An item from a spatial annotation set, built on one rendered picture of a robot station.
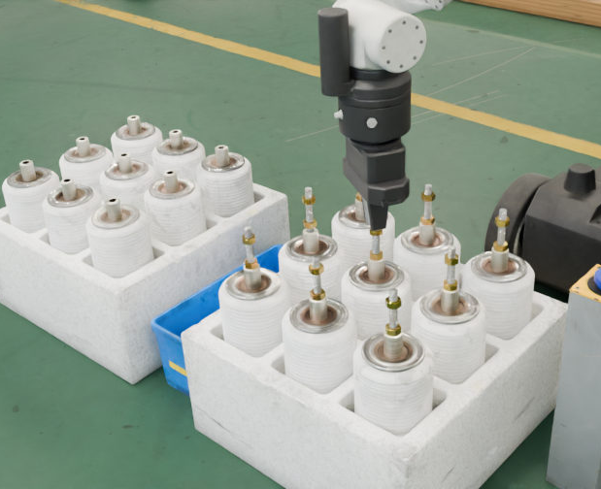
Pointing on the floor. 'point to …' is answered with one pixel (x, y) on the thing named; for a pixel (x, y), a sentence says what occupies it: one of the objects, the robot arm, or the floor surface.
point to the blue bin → (181, 318)
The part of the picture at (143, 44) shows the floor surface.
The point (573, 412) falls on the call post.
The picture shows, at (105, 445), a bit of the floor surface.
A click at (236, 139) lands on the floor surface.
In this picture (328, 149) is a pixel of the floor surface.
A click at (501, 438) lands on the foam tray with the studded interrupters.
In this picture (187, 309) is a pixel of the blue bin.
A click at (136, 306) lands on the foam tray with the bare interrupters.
